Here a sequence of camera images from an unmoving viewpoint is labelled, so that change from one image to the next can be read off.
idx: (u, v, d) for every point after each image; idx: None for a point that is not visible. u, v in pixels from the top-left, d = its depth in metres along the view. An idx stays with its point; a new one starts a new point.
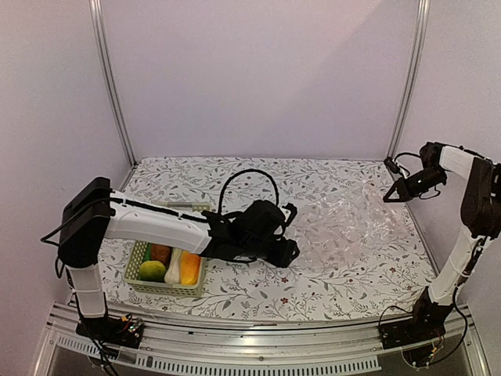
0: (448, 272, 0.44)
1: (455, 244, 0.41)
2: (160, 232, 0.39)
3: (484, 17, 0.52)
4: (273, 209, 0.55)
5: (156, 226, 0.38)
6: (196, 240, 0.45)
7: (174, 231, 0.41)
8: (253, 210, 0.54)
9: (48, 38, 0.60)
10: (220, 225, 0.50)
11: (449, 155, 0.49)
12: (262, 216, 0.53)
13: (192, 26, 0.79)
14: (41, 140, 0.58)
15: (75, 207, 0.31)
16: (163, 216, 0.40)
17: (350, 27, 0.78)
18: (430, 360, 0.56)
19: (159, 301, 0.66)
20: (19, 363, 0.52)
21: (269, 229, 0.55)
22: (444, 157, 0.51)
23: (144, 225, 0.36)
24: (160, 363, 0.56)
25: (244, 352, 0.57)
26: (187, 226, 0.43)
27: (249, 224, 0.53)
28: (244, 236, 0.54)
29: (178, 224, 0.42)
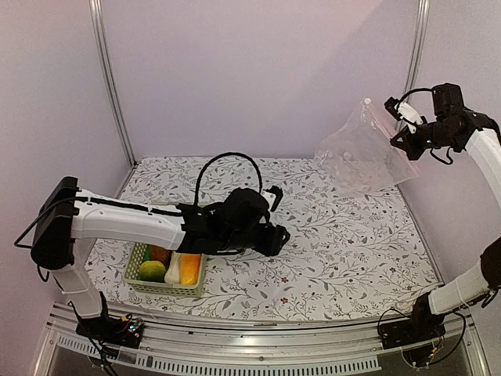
0: (452, 293, 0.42)
1: (464, 273, 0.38)
2: (132, 230, 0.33)
3: (484, 18, 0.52)
4: (256, 195, 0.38)
5: (125, 224, 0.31)
6: (172, 238, 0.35)
7: (145, 229, 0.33)
8: (230, 198, 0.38)
9: (48, 39, 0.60)
10: (194, 219, 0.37)
11: (483, 146, 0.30)
12: (242, 206, 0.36)
13: (192, 25, 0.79)
14: (41, 140, 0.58)
15: (44, 208, 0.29)
16: (131, 211, 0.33)
17: (350, 27, 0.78)
18: (430, 360, 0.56)
19: (159, 301, 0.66)
20: (19, 363, 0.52)
21: (252, 222, 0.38)
22: (471, 142, 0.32)
23: (113, 224, 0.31)
24: (160, 363, 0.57)
25: (244, 352, 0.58)
26: (157, 222, 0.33)
27: (228, 215, 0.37)
28: (225, 232, 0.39)
29: (148, 219, 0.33)
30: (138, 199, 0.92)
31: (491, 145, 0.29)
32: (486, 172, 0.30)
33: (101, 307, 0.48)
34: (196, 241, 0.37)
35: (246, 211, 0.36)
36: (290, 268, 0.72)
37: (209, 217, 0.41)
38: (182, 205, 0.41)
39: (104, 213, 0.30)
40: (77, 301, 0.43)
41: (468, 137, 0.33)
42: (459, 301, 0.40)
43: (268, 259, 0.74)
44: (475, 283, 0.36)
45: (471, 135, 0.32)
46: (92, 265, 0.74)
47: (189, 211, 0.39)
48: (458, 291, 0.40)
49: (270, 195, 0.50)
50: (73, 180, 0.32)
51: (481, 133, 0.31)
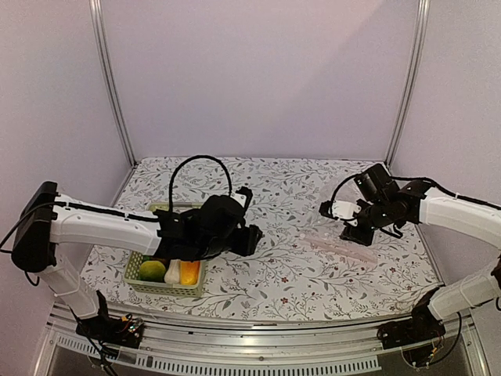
0: (458, 301, 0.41)
1: (470, 280, 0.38)
2: (109, 235, 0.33)
3: (484, 19, 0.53)
4: (233, 201, 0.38)
5: (102, 229, 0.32)
6: (149, 244, 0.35)
7: (122, 235, 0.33)
8: (207, 204, 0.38)
9: (48, 38, 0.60)
10: (171, 225, 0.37)
11: (438, 207, 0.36)
12: (219, 214, 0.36)
13: (192, 26, 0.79)
14: (41, 140, 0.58)
15: (23, 213, 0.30)
16: (109, 216, 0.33)
17: (350, 27, 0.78)
18: (430, 360, 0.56)
19: (159, 301, 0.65)
20: (19, 363, 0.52)
21: (228, 229, 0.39)
22: (423, 211, 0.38)
23: (90, 229, 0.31)
24: (160, 363, 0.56)
25: (244, 352, 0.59)
26: (134, 227, 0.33)
27: (203, 222, 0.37)
28: (200, 237, 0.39)
29: (124, 225, 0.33)
30: (138, 199, 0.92)
31: (444, 201, 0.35)
32: (454, 225, 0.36)
33: (98, 307, 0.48)
34: (174, 247, 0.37)
35: (223, 218, 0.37)
36: (290, 268, 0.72)
37: (185, 221, 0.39)
38: (159, 211, 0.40)
39: (81, 218, 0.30)
40: (73, 301, 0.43)
41: (416, 206, 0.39)
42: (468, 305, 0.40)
43: (268, 259, 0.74)
44: (485, 292, 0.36)
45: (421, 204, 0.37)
46: (92, 265, 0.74)
47: (165, 215, 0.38)
48: (466, 299, 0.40)
49: (240, 196, 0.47)
50: (53, 186, 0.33)
51: (427, 200, 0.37)
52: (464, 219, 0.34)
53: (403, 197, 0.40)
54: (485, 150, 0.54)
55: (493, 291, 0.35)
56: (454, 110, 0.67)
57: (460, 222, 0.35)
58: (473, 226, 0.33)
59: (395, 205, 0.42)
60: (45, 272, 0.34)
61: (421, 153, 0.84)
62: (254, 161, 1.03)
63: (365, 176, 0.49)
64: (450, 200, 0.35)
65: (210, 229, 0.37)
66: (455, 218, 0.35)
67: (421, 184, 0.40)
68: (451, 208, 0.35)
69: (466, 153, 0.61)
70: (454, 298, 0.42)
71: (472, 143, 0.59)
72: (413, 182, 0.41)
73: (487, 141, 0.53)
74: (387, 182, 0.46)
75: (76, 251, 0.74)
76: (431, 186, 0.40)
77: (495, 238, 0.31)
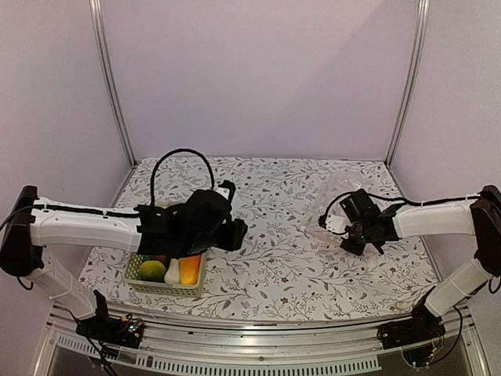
0: (452, 291, 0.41)
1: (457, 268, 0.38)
2: (91, 234, 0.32)
3: (484, 19, 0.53)
4: (218, 198, 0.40)
5: (84, 229, 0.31)
6: (131, 240, 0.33)
7: (104, 233, 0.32)
8: (192, 200, 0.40)
9: (49, 39, 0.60)
10: (153, 219, 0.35)
11: (409, 217, 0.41)
12: (204, 210, 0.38)
13: (191, 26, 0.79)
14: (41, 141, 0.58)
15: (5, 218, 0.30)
16: (88, 215, 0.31)
17: (350, 27, 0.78)
18: (430, 360, 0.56)
19: (159, 301, 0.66)
20: (19, 363, 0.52)
21: (214, 225, 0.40)
22: (398, 226, 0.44)
23: (71, 230, 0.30)
24: (160, 363, 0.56)
25: (244, 352, 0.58)
26: (112, 225, 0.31)
27: (189, 216, 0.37)
28: (185, 232, 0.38)
29: (104, 224, 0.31)
30: (138, 199, 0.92)
31: (412, 212, 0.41)
32: (429, 229, 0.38)
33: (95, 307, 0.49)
34: (159, 244, 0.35)
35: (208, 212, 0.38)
36: (290, 268, 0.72)
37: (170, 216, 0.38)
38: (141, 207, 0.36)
39: (59, 220, 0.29)
40: (70, 302, 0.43)
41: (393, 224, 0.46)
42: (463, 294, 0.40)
43: (268, 260, 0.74)
44: (475, 277, 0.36)
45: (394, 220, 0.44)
46: (92, 265, 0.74)
47: (145, 209, 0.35)
48: (461, 290, 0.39)
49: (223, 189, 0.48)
50: (33, 190, 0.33)
51: (398, 217, 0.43)
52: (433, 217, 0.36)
53: (380, 222, 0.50)
54: (486, 149, 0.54)
55: (479, 274, 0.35)
56: (454, 110, 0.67)
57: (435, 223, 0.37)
58: (446, 222, 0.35)
59: (375, 228, 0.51)
60: (31, 276, 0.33)
61: (421, 153, 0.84)
62: (254, 161, 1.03)
63: (350, 201, 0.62)
64: (419, 208, 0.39)
65: (196, 224, 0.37)
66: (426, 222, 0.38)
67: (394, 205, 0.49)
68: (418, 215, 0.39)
69: (466, 153, 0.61)
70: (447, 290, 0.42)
71: (472, 143, 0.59)
72: (388, 206, 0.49)
73: (487, 142, 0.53)
74: (369, 207, 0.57)
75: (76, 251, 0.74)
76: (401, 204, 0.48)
77: (466, 225, 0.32)
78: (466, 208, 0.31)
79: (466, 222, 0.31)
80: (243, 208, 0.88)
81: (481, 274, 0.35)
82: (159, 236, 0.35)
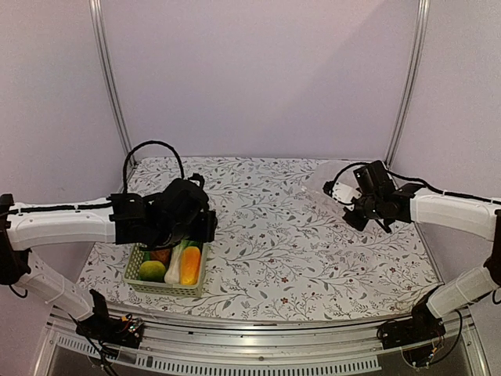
0: (455, 297, 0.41)
1: (465, 274, 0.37)
2: (68, 231, 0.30)
3: (484, 18, 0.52)
4: (197, 185, 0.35)
5: (57, 227, 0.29)
6: (105, 231, 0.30)
7: (80, 228, 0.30)
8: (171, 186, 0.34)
9: (48, 39, 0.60)
10: (126, 206, 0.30)
11: (428, 205, 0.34)
12: (182, 195, 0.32)
13: (191, 26, 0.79)
14: (41, 140, 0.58)
15: None
16: (61, 212, 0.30)
17: (349, 27, 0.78)
18: (430, 360, 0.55)
19: (159, 301, 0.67)
20: (20, 363, 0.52)
21: (192, 215, 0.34)
22: (414, 211, 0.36)
23: (47, 229, 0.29)
24: (160, 363, 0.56)
25: (244, 352, 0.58)
26: (83, 217, 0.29)
27: (167, 203, 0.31)
28: (163, 220, 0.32)
29: (75, 217, 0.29)
30: None
31: (431, 198, 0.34)
32: (445, 222, 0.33)
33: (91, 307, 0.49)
34: (134, 228, 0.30)
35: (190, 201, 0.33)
36: (290, 268, 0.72)
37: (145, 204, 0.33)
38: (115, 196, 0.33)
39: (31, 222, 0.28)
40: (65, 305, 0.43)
41: (407, 205, 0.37)
42: (465, 301, 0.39)
43: (267, 259, 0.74)
44: (481, 286, 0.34)
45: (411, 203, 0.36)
46: (92, 265, 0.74)
47: (120, 197, 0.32)
48: (463, 294, 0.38)
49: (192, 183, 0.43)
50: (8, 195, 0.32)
51: (416, 199, 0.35)
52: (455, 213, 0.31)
53: (394, 197, 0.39)
54: (487, 149, 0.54)
55: (486, 284, 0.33)
56: (454, 110, 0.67)
57: (452, 218, 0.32)
58: (464, 221, 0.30)
59: (386, 204, 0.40)
60: (19, 283, 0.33)
61: (421, 153, 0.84)
62: (254, 161, 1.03)
63: (366, 171, 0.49)
64: (437, 197, 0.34)
65: (175, 210, 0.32)
66: (445, 215, 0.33)
67: (412, 186, 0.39)
68: (440, 205, 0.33)
69: (466, 153, 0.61)
70: (450, 294, 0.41)
71: (473, 143, 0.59)
72: (404, 186, 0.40)
73: (488, 142, 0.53)
74: (383, 181, 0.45)
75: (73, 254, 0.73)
76: (422, 188, 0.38)
77: (488, 231, 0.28)
78: (492, 215, 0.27)
79: (488, 227, 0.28)
80: (243, 208, 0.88)
81: (488, 286, 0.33)
82: (134, 219, 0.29)
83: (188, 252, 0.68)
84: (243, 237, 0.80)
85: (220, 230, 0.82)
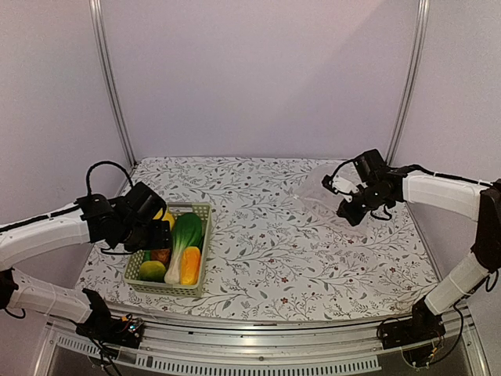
0: (451, 291, 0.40)
1: (457, 267, 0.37)
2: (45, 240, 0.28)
3: (484, 19, 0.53)
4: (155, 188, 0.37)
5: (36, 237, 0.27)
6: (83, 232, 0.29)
7: (58, 235, 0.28)
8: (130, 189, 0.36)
9: (48, 40, 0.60)
10: (95, 205, 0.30)
11: (419, 185, 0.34)
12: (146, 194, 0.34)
13: (191, 26, 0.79)
14: (41, 141, 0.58)
15: None
16: (34, 222, 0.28)
17: (349, 27, 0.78)
18: (430, 360, 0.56)
19: (159, 301, 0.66)
20: (19, 365, 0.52)
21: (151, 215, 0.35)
22: (406, 189, 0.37)
23: (27, 242, 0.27)
24: (160, 363, 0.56)
25: (244, 352, 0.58)
26: (58, 222, 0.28)
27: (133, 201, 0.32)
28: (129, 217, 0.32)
29: (51, 223, 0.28)
30: None
31: (422, 178, 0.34)
32: (434, 202, 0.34)
33: (87, 303, 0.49)
34: (103, 225, 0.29)
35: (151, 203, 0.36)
36: (290, 268, 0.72)
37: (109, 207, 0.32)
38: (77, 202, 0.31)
39: (12, 237, 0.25)
40: (61, 308, 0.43)
41: (400, 185, 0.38)
42: (462, 294, 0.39)
43: (268, 259, 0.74)
44: (474, 276, 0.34)
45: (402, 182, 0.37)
46: (92, 265, 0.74)
47: (86, 199, 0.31)
48: (459, 287, 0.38)
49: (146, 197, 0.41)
50: None
51: (408, 179, 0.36)
52: (445, 194, 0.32)
53: (388, 177, 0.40)
54: (486, 150, 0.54)
55: (477, 271, 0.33)
56: (455, 110, 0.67)
57: (442, 198, 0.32)
58: (453, 200, 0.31)
59: (380, 183, 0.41)
60: (11, 301, 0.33)
61: (421, 153, 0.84)
62: (255, 161, 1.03)
63: (362, 160, 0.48)
64: (430, 178, 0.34)
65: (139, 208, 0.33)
66: (434, 194, 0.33)
67: (405, 168, 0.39)
68: (430, 186, 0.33)
69: (466, 153, 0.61)
70: (445, 289, 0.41)
71: (472, 143, 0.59)
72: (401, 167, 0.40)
73: (488, 142, 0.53)
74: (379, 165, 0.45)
75: (70, 262, 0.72)
76: (414, 170, 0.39)
77: (473, 210, 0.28)
78: (477, 194, 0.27)
79: (473, 206, 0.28)
80: (243, 208, 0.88)
81: (477, 271, 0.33)
82: (103, 214, 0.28)
83: (188, 252, 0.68)
84: (243, 237, 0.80)
85: (220, 230, 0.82)
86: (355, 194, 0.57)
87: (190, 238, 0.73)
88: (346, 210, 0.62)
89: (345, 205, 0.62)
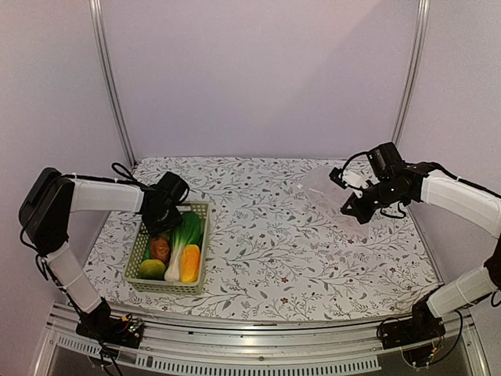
0: (455, 297, 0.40)
1: (466, 273, 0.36)
2: (106, 197, 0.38)
3: (484, 19, 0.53)
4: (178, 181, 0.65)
5: (103, 192, 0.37)
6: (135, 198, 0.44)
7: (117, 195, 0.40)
8: (164, 180, 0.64)
9: (49, 41, 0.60)
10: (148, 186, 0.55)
11: (439, 187, 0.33)
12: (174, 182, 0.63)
13: (192, 25, 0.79)
14: (41, 141, 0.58)
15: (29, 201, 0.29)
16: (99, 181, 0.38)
17: (349, 27, 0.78)
18: (430, 360, 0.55)
19: (159, 301, 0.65)
20: (19, 364, 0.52)
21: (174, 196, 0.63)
22: (426, 190, 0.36)
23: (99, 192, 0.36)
24: (160, 363, 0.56)
25: (244, 352, 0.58)
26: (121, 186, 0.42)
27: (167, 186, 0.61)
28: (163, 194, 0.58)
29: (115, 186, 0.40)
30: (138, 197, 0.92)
31: (443, 182, 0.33)
32: (452, 208, 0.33)
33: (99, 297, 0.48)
34: (151, 201, 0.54)
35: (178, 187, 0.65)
36: (290, 268, 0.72)
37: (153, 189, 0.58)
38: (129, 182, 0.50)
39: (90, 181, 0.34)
40: (81, 291, 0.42)
41: (419, 184, 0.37)
42: (465, 301, 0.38)
43: (267, 259, 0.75)
44: (476, 280, 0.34)
45: (422, 182, 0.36)
46: (92, 265, 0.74)
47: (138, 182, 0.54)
48: (464, 295, 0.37)
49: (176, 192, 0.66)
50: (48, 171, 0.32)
51: (429, 179, 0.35)
52: (463, 202, 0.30)
53: (407, 174, 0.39)
54: (486, 149, 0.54)
55: (484, 284, 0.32)
56: (455, 110, 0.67)
57: (461, 205, 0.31)
58: (473, 212, 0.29)
59: (399, 180, 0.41)
60: (55, 254, 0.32)
61: (420, 153, 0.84)
62: (255, 161, 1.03)
63: (376, 152, 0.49)
64: (450, 182, 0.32)
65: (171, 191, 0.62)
66: (454, 200, 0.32)
67: (424, 166, 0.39)
68: (451, 191, 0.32)
69: (466, 153, 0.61)
70: (450, 295, 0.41)
71: (472, 144, 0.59)
72: (418, 164, 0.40)
73: (488, 142, 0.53)
74: (394, 160, 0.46)
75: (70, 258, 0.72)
76: (434, 169, 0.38)
77: (493, 226, 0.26)
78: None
79: (494, 223, 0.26)
80: (243, 208, 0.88)
81: (486, 286, 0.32)
82: (151, 196, 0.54)
83: (189, 249, 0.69)
84: (244, 238, 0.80)
85: (220, 230, 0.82)
86: (367, 189, 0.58)
87: (190, 236, 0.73)
88: (355, 204, 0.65)
89: (355, 200, 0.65)
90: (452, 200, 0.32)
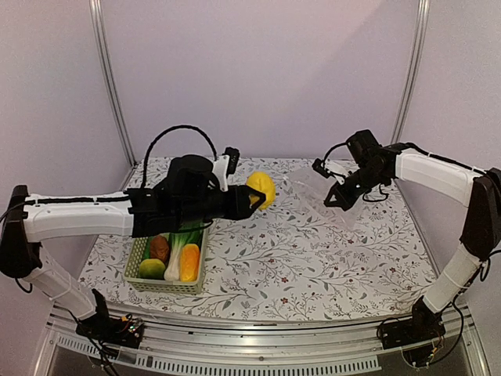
0: (448, 287, 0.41)
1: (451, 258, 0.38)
2: (80, 224, 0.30)
3: (484, 19, 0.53)
4: (196, 160, 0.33)
5: (69, 219, 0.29)
6: (122, 223, 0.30)
7: (96, 219, 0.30)
8: (169, 171, 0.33)
9: (49, 41, 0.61)
10: (143, 200, 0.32)
11: (411, 162, 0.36)
12: (182, 174, 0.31)
13: (192, 26, 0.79)
14: (40, 141, 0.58)
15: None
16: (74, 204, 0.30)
17: (349, 28, 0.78)
18: (430, 360, 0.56)
19: (159, 301, 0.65)
20: (18, 365, 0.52)
21: (200, 190, 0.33)
22: (399, 166, 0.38)
23: (66, 220, 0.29)
24: (160, 363, 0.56)
25: (244, 352, 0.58)
26: (100, 209, 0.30)
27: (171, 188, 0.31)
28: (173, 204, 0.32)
29: (91, 208, 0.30)
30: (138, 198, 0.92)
31: (416, 158, 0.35)
32: (421, 181, 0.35)
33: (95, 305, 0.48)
34: (152, 222, 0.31)
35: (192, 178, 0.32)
36: (290, 268, 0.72)
37: (161, 193, 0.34)
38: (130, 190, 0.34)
39: (48, 211, 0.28)
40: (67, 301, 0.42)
41: (394, 162, 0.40)
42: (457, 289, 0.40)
43: (267, 259, 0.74)
44: (466, 266, 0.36)
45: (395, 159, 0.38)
46: (92, 265, 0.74)
47: (137, 191, 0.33)
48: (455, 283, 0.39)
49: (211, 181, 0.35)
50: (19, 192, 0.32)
51: (402, 157, 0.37)
52: (435, 176, 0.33)
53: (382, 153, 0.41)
54: (485, 149, 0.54)
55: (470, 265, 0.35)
56: (454, 110, 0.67)
57: (432, 178, 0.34)
58: (445, 184, 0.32)
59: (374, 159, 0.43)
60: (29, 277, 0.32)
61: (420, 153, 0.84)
62: (255, 161, 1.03)
63: (354, 140, 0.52)
64: (423, 157, 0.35)
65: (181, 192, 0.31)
66: (424, 175, 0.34)
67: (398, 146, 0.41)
68: (424, 165, 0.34)
69: (466, 152, 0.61)
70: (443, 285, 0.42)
71: (471, 144, 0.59)
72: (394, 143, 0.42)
73: (487, 142, 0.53)
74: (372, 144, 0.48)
75: (70, 255, 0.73)
76: (409, 148, 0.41)
77: (465, 196, 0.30)
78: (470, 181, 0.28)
79: (466, 193, 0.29)
80: None
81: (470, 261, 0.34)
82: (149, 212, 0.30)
83: (188, 248, 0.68)
84: (244, 238, 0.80)
85: (220, 230, 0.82)
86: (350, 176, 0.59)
87: (189, 236, 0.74)
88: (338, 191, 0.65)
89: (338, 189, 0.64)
90: (425, 174, 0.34)
